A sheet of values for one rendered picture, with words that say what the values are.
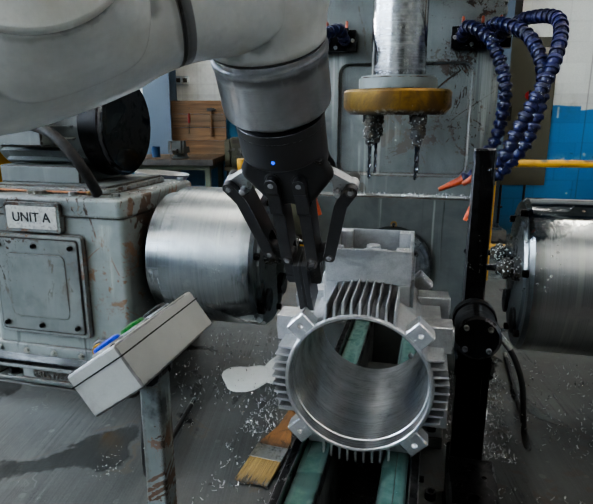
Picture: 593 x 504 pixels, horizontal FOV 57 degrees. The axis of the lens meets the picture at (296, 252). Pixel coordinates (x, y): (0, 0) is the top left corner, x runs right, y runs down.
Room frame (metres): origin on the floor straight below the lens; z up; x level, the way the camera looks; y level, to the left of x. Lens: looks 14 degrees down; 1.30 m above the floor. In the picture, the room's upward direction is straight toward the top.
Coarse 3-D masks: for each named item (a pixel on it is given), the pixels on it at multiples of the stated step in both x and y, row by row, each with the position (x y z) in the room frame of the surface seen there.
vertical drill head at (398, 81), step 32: (384, 0) 0.93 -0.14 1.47; (416, 0) 0.92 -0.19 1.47; (384, 32) 0.93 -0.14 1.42; (416, 32) 0.92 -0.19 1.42; (384, 64) 0.93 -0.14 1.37; (416, 64) 0.92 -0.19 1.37; (352, 96) 0.92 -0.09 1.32; (384, 96) 0.88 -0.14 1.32; (416, 96) 0.87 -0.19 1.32; (448, 96) 0.91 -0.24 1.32; (416, 128) 0.90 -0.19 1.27; (416, 160) 0.90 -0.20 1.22
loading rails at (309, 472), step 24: (360, 336) 0.89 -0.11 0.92; (360, 360) 0.82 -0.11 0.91; (432, 432) 0.75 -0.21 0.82; (288, 456) 0.53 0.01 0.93; (312, 456) 0.55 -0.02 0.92; (336, 456) 0.60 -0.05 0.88; (360, 456) 0.70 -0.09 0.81; (384, 456) 0.55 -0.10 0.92; (408, 456) 0.55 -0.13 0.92; (288, 480) 0.50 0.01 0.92; (312, 480) 0.51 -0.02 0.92; (336, 480) 0.61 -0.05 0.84; (384, 480) 0.51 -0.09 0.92; (408, 480) 0.55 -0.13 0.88
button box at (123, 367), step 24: (168, 312) 0.58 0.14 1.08; (192, 312) 0.62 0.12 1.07; (120, 336) 0.52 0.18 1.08; (144, 336) 0.52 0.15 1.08; (168, 336) 0.55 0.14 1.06; (192, 336) 0.58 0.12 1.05; (96, 360) 0.48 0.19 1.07; (120, 360) 0.48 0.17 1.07; (144, 360) 0.50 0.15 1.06; (168, 360) 0.52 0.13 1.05; (72, 384) 0.49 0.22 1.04; (96, 384) 0.48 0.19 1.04; (120, 384) 0.48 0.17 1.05; (144, 384) 0.47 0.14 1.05; (96, 408) 0.48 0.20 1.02
